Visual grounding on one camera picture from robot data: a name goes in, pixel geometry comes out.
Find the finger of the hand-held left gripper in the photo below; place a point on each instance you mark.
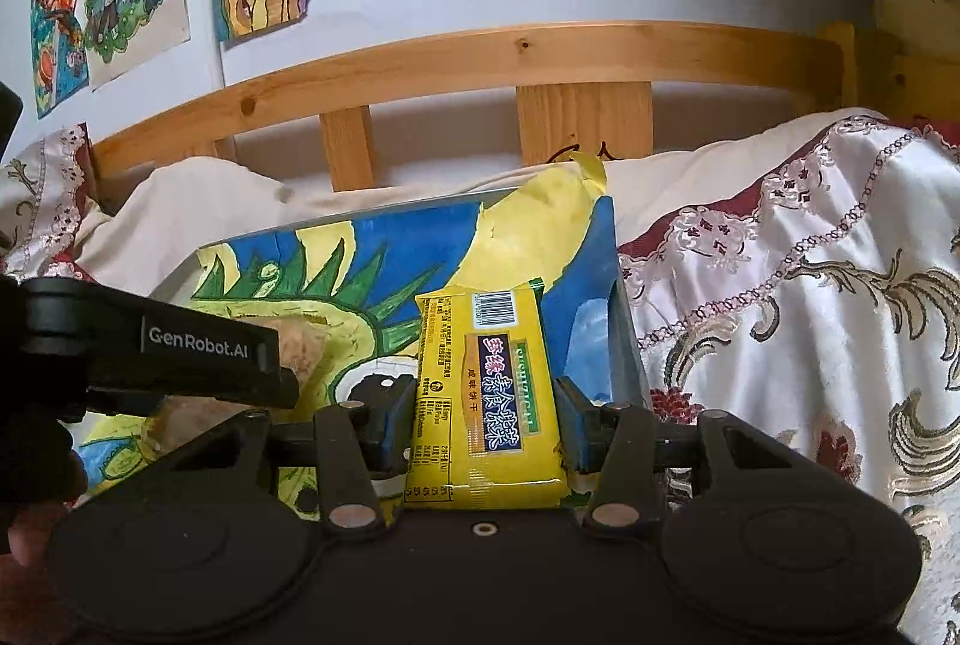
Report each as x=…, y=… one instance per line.
x=225, y=386

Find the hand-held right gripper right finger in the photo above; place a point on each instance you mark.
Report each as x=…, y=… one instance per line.
x=574, y=427

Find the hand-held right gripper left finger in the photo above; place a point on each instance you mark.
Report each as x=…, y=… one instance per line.
x=396, y=435

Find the yellow snack packet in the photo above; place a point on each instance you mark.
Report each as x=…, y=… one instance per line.
x=487, y=390

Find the grey metal tray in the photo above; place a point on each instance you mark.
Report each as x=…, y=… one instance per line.
x=628, y=345

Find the person's left hand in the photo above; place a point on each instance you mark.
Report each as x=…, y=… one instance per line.
x=30, y=532

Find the beige cracker packet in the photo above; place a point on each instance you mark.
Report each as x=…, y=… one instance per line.
x=309, y=345

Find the cream pillow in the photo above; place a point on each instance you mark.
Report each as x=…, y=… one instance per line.
x=210, y=202

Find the floral satin quilt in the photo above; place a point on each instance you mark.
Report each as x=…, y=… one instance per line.
x=825, y=285

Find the wooden bed headboard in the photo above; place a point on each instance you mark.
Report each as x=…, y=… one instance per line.
x=450, y=60

